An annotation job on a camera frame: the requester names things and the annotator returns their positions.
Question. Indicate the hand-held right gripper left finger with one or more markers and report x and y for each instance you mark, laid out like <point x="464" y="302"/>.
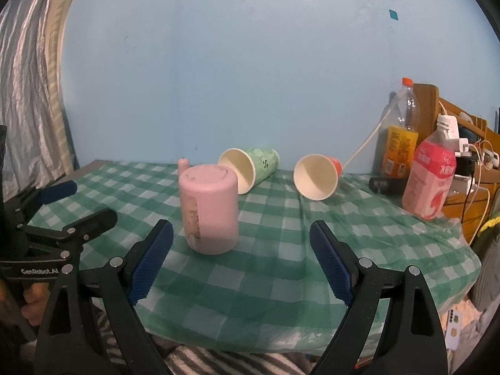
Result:
<point x="150" y="259"/>

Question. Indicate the orange-capped soda bottle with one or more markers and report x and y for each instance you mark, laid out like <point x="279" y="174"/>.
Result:
<point x="398" y="144"/>

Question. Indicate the white charger plug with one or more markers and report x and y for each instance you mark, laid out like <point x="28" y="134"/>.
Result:
<point x="465" y="145"/>

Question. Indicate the black cylindrical object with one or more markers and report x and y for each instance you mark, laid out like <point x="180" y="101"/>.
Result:
<point x="384" y="185"/>

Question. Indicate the pink drink bottle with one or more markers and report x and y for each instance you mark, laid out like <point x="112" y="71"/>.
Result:
<point x="425" y="179"/>

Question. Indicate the white card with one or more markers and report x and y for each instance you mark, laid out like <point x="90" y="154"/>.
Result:
<point x="453" y="328"/>

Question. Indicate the wooden shelf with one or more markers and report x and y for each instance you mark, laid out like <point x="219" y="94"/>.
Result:
<point x="425" y="105"/>

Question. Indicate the green checkered tablecloth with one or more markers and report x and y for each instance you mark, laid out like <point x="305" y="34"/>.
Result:
<point x="254" y="281"/>

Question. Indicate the grey curtain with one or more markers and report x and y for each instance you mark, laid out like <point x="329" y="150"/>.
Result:
<point x="27" y="86"/>

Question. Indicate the pink plastic cup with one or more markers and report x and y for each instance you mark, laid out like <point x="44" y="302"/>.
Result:
<point x="215" y="211"/>

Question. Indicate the orange white paper cup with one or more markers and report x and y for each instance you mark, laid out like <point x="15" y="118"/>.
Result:
<point x="312" y="179"/>

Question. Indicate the person's left hand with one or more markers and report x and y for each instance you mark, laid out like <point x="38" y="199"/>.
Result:
<point x="37" y="297"/>

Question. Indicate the small pink cap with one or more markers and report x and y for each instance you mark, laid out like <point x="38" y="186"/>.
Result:
<point x="183" y="164"/>

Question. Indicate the dark green bag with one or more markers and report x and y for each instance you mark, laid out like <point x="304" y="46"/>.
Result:
<point x="488" y="242"/>

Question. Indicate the green paper cup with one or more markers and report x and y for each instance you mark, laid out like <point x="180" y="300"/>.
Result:
<point x="263" y="164"/>

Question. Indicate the black power adapter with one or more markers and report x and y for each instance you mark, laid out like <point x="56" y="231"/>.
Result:
<point x="465" y="166"/>

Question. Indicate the teal wall sticker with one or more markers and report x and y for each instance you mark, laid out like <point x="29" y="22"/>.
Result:
<point x="393" y="14"/>

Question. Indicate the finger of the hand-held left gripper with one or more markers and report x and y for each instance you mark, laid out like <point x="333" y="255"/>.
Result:
<point x="58" y="191"/>
<point x="92" y="222"/>

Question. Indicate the striped blanket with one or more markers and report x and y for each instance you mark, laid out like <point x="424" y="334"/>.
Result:
<point x="218" y="363"/>

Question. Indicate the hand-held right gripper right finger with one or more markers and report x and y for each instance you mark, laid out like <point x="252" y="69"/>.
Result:
<point x="332" y="259"/>

